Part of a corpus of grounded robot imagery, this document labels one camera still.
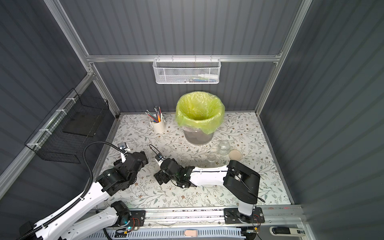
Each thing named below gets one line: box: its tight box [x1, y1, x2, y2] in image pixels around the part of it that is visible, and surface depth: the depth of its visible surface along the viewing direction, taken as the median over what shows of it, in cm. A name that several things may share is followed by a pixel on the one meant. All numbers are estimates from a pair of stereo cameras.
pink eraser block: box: [184, 229, 198, 237], surface depth 68 cm
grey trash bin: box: [183, 127, 214, 146], surface depth 102 cm
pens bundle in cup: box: [145, 106, 163, 123], surface depth 106 cm
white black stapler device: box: [269, 226, 306, 237], surface depth 68 cm
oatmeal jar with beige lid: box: [218, 140, 231, 156], surface depth 100 cm
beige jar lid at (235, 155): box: [228, 149, 243, 161], surface depth 98 cm
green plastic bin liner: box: [176, 91, 226, 135], surface depth 93 cm
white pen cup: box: [149, 117, 166, 133], surface depth 107 cm
